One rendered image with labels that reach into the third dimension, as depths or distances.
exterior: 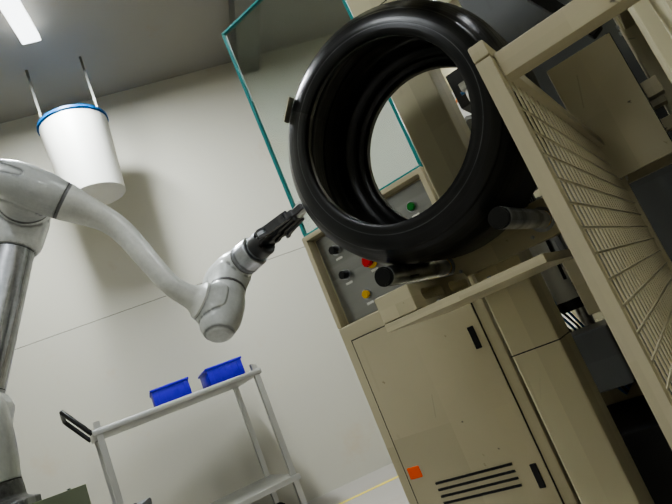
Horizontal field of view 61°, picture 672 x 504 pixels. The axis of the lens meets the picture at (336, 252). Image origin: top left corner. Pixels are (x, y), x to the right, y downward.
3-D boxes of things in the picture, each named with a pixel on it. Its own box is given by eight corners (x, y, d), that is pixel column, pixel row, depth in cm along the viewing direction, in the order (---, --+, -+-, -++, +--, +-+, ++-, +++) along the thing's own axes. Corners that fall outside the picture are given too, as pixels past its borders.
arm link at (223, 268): (260, 257, 166) (256, 289, 156) (228, 285, 173) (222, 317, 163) (230, 238, 161) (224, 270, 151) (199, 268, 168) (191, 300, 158)
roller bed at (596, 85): (618, 189, 142) (563, 88, 148) (680, 159, 134) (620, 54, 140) (606, 184, 125) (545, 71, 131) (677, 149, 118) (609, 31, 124)
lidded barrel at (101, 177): (138, 197, 427) (114, 129, 439) (124, 171, 380) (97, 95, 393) (72, 218, 416) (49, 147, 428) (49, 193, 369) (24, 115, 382)
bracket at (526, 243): (437, 291, 156) (422, 259, 158) (576, 226, 136) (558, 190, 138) (432, 292, 153) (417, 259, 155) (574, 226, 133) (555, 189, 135)
